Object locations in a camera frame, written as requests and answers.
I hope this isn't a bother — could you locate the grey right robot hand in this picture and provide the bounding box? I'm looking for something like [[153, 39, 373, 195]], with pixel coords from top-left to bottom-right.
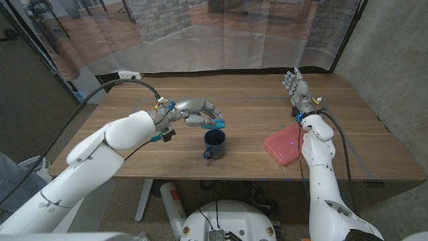
[[282, 66, 317, 118]]

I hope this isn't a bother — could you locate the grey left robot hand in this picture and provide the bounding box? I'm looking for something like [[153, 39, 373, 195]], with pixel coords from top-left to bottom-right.
[[148, 98, 224, 133]]

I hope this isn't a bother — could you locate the teal toy phone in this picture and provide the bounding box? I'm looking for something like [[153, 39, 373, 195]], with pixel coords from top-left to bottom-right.
[[200, 119, 226, 130]]

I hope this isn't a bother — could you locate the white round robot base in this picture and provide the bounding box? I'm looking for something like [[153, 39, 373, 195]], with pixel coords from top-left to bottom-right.
[[180, 199, 278, 241]]

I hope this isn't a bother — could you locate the pink plastic box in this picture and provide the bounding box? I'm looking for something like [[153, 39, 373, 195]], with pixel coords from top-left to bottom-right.
[[263, 123, 307, 167]]

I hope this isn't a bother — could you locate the dark blue mug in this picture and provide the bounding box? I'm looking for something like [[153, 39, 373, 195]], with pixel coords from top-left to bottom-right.
[[203, 129, 227, 161]]

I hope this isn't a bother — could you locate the printed room backdrop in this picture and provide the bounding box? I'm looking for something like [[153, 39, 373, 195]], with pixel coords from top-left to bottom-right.
[[6, 0, 364, 81]]

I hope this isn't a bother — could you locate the white power strip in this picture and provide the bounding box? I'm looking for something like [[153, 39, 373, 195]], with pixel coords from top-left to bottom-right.
[[117, 70, 145, 80]]

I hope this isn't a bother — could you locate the white cylinder with orange label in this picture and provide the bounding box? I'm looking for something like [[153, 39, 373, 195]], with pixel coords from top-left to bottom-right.
[[159, 181, 187, 240]]

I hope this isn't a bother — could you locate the white table leg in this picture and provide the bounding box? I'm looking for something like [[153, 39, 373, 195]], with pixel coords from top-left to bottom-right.
[[134, 179, 154, 223]]

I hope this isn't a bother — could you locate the grey electronics module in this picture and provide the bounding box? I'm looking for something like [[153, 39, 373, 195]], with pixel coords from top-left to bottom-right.
[[209, 229, 243, 241]]

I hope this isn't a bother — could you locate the white sneaker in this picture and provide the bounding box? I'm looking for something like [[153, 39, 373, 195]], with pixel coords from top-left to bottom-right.
[[18, 155, 51, 175]]

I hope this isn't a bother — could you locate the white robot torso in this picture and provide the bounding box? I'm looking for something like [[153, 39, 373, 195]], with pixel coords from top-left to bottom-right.
[[0, 232, 150, 241]]

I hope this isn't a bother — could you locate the person's leg in jeans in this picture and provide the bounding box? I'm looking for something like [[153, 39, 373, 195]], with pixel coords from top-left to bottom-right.
[[0, 152, 47, 225]]

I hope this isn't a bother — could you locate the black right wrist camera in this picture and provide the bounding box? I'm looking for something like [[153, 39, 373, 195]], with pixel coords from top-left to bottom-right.
[[291, 107, 304, 125]]

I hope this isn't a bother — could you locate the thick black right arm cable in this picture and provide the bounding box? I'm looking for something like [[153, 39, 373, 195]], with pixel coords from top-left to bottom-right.
[[317, 110, 358, 215]]

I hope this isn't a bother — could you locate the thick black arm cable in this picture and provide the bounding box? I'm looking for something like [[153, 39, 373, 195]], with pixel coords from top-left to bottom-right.
[[317, 110, 358, 215], [0, 78, 162, 206]]

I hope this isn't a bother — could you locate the black backdrop frame pole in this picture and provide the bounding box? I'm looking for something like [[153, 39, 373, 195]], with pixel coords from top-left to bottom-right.
[[3, 0, 86, 108], [329, 0, 368, 73]]

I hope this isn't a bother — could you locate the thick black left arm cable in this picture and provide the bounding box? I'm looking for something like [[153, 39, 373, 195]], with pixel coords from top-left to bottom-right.
[[0, 78, 162, 206]]

